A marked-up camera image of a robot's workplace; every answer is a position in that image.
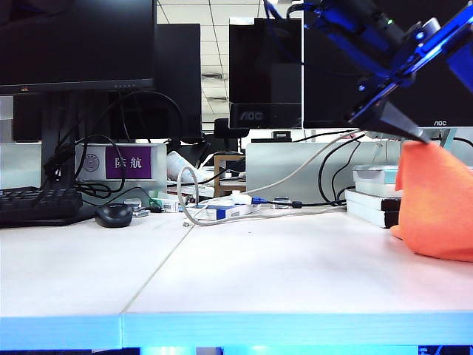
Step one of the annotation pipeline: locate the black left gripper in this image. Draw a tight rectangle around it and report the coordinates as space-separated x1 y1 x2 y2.
347 3 473 145

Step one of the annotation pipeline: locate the orange microfibre rag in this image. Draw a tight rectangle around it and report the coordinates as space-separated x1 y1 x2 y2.
390 140 473 263

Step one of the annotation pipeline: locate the white teal monitor stand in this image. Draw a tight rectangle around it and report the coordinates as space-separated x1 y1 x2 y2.
364 129 459 167

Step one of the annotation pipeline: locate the black AOC monitor silver edge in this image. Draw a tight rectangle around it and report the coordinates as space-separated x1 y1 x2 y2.
302 0 473 130

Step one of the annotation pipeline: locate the teal cover book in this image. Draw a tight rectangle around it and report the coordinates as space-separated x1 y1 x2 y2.
353 165 401 184

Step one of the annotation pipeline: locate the white cover book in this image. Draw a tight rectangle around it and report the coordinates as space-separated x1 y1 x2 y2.
354 181 402 200

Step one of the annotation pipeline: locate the silver desk divider panel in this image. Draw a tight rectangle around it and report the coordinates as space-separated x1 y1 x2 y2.
245 142 404 205

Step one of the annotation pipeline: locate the black AOC monitor glossy bezel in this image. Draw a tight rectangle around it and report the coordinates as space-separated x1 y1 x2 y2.
228 17 303 130

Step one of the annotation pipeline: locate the black office chair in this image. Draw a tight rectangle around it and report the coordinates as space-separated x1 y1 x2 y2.
213 118 251 152

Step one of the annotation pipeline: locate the wooden shelf box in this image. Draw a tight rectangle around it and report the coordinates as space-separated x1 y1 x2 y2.
214 154 248 199

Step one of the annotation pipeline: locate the blue white carton box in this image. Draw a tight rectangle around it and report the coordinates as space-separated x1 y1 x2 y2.
185 201 260 223

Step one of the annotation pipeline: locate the white crumpled paper bag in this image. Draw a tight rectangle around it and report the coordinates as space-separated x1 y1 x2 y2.
166 150 208 184

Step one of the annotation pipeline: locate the green white small box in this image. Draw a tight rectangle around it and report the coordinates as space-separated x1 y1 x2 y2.
152 197 179 214

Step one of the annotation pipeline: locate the silver nameplate purple label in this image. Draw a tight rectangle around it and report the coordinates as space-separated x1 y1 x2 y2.
76 143 167 182

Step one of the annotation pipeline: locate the small silver gadget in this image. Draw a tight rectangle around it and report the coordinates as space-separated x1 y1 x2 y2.
124 198 152 218

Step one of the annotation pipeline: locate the black computer mouse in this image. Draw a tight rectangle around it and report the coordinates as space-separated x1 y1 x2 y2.
94 203 134 229

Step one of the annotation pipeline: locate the black monitor with button row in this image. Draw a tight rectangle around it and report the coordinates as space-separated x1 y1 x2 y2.
0 0 157 96

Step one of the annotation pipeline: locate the black monitor stand column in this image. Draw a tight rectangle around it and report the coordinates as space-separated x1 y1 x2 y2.
40 92 78 192

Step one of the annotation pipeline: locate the frosted desk divider panel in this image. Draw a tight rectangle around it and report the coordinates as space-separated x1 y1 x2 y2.
0 143 42 190

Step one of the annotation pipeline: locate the black keyboard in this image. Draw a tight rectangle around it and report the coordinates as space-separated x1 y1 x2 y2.
0 186 84 227

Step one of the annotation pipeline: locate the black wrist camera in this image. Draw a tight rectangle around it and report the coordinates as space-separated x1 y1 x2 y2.
404 16 443 41

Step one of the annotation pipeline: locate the black looped cable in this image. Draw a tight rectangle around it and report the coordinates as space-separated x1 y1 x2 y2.
318 135 365 207

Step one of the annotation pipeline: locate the black cable blue connector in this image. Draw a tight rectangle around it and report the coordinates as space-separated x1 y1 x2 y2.
251 197 347 208

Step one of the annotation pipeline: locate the grey cable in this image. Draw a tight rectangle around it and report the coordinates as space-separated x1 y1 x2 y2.
176 129 365 227

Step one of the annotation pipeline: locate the black cable bundle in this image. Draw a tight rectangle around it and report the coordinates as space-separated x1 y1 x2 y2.
41 135 127 203

